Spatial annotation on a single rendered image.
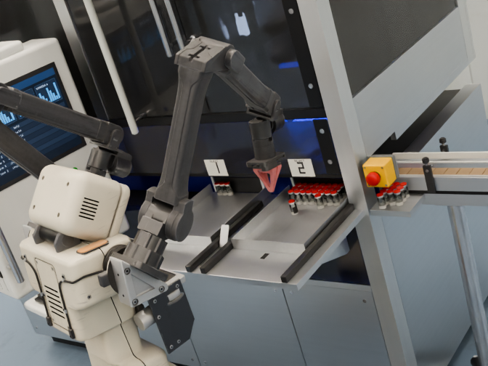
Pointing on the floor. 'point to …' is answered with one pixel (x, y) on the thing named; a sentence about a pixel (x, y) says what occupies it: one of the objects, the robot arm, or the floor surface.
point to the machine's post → (356, 176)
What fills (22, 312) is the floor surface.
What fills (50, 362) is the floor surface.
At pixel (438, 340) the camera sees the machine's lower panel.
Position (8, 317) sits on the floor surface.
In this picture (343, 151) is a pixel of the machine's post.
